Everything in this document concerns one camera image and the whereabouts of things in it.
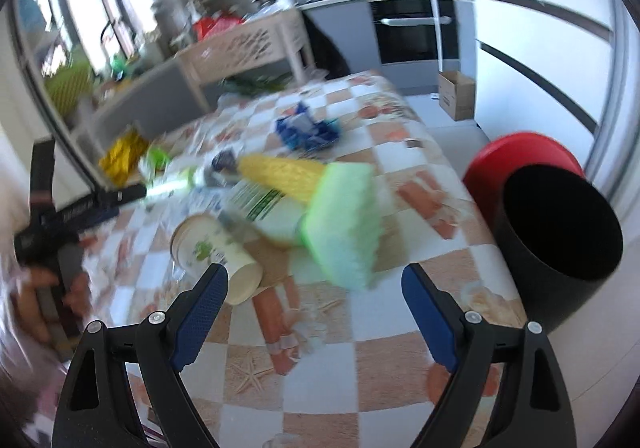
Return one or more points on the yellow foil bag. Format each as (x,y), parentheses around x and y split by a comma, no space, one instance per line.
(122,159)

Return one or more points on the yellow foam fruit net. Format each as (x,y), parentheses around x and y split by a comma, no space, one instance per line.
(296,178)

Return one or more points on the red plastic basket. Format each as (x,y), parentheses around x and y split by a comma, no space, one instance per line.
(208,26)

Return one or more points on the green onions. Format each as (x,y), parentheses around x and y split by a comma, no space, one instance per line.
(256,86)

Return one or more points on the left hand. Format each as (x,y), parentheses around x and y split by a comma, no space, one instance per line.
(27,308)

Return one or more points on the red round stool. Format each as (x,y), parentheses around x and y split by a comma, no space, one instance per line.
(495,162)

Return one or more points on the white green-label bottle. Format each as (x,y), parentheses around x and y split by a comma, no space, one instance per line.
(277,217)

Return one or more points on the green woven basket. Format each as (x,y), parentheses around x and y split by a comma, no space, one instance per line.
(67,85)

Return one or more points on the black trash bin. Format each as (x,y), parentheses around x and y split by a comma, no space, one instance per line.
(560,238)

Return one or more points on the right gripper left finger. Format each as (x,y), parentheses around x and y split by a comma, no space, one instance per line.
(96,407)

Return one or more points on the paper cup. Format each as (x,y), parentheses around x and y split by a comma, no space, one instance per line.
(201,240)

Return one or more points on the green sponge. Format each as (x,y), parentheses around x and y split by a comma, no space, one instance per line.
(342,227)

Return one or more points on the checkered tablecloth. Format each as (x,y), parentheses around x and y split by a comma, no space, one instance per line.
(306,363)

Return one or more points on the cardboard box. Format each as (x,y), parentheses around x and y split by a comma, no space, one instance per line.
(457,94)

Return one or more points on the dark wrapper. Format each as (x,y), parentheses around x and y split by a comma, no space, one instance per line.
(223,170)

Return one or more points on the black built-in oven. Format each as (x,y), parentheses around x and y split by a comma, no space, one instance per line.
(415,30)

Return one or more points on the white green-cap bottle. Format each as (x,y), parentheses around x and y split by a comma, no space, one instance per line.
(176,182)

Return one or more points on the white refrigerator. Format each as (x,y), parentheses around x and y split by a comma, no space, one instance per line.
(544,66)

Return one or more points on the blue plastic bag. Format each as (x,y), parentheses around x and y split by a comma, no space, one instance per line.
(299,131)

